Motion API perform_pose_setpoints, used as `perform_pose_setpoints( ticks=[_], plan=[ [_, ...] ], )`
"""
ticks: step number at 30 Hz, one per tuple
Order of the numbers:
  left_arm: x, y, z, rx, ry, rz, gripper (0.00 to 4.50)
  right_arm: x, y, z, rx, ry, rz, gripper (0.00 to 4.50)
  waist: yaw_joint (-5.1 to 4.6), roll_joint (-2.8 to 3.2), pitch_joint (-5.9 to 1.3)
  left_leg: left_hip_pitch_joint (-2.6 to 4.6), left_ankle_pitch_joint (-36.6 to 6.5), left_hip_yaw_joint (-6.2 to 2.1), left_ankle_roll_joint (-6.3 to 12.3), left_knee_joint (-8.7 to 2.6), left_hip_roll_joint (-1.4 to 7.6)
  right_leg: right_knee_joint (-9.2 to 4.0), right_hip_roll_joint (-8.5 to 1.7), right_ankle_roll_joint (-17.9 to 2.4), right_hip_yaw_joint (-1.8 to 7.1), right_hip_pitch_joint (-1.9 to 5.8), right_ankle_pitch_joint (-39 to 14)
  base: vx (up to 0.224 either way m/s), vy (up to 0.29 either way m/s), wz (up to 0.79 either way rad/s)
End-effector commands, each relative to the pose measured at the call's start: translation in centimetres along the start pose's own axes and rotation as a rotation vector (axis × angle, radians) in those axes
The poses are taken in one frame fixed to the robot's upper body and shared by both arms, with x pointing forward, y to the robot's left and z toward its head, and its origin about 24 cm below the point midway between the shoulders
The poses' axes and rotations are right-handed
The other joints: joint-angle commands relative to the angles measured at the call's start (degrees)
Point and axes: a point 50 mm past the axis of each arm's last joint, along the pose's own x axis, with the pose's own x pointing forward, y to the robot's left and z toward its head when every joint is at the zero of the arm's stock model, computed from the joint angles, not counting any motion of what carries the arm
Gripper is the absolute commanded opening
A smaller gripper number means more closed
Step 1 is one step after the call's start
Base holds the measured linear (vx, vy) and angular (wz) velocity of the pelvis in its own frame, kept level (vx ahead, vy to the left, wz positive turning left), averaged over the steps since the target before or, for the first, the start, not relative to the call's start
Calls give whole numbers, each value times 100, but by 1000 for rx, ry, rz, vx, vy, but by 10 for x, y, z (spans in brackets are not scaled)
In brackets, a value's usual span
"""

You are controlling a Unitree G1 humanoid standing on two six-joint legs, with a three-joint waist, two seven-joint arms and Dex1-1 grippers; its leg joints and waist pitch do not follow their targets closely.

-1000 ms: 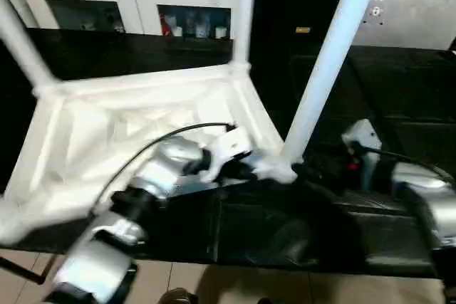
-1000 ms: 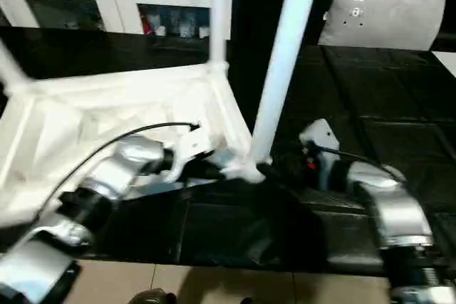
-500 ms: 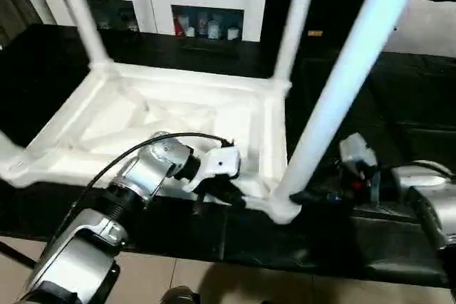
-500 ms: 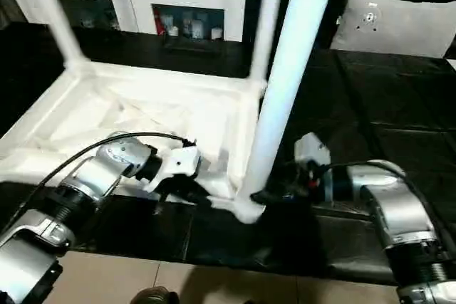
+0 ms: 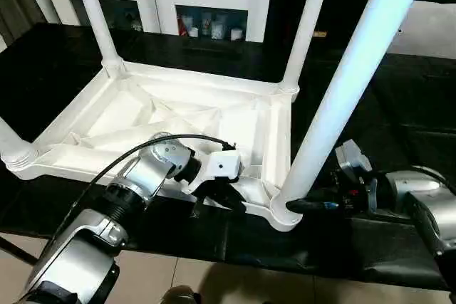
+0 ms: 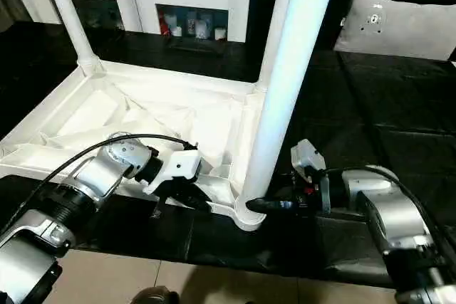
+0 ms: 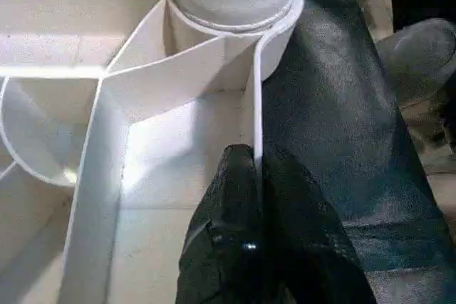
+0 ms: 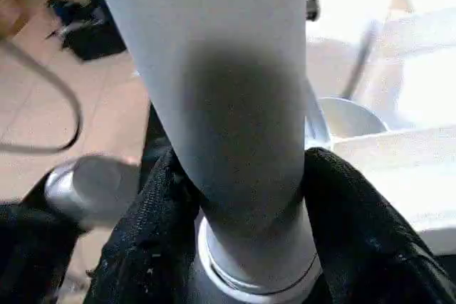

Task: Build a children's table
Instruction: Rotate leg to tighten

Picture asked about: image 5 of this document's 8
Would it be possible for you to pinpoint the white plastic table top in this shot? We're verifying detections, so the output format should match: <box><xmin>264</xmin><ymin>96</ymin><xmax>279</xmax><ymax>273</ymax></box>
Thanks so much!
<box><xmin>14</xmin><ymin>61</ymin><xmax>304</xmax><ymax>234</ymax></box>

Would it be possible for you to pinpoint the white plastic table leg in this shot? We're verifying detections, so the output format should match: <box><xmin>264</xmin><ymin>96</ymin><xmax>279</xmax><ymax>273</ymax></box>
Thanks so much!
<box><xmin>281</xmin><ymin>0</ymin><xmax>336</xmax><ymax>95</ymax></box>
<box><xmin>270</xmin><ymin>0</ymin><xmax>434</xmax><ymax>225</ymax></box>
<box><xmin>71</xmin><ymin>0</ymin><xmax>125</xmax><ymax>77</ymax></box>
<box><xmin>0</xmin><ymin>117</ymin><xmax>38</xmax><ymax>172</ymax></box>

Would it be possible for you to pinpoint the white plastic upturned table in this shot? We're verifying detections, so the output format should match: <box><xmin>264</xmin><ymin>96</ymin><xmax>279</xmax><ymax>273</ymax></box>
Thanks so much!
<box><xmin>0</xmin><ymin>22</ymin><xmax>456</xmax><ymax>290</ymax></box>

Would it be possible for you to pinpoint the grey curtain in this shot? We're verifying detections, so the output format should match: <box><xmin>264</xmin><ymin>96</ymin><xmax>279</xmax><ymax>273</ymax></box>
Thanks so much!
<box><xmin>0</xmin><ymin>0</ymin><xmax>36</xmax><ymax>45</ymax></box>

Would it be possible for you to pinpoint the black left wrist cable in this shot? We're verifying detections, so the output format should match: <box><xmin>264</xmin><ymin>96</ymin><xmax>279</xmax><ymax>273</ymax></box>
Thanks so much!
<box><xmin>46</xmin><ymin>135</ymin><xmax>238</xmax><ymax>244</ymax></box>

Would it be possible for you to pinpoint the grey cushion with holes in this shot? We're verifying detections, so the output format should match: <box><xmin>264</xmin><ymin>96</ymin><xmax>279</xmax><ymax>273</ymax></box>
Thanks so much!
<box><xmin>388</xmin><ymin>0</ymin><xmax>456</xmax><ymax>58</ymax></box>

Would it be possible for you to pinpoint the dark robot leg part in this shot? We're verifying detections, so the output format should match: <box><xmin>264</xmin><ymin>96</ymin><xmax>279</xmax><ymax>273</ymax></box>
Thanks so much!
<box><xmin>165</xmin><ymin>285</ymin><xmax>200</xmax><ymax>304</ymax></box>

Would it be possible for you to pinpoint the black metal table frame leg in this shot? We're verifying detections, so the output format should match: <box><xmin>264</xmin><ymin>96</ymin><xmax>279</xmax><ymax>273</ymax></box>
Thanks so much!
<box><xmin>0</xmin><ymin>236</ymin><xmax>40</xmax><ymax>266</ymax></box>

